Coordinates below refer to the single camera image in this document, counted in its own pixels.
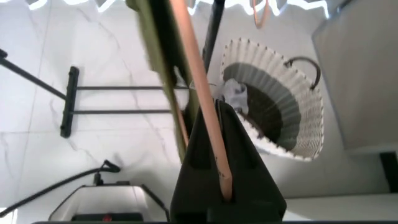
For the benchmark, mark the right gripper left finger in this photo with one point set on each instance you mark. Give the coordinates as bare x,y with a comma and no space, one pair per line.
196,183

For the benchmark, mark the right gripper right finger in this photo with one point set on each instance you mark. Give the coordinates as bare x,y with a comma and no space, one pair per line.
252,186

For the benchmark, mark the pale grey shorts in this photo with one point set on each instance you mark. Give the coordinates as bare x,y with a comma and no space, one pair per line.
233,93

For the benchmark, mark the green shirt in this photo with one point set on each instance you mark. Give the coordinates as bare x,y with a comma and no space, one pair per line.
154,46

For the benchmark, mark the white laundry basket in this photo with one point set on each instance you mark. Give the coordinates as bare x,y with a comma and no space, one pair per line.
308,124

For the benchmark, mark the black clothes rack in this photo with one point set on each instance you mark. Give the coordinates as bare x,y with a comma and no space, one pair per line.
70,102

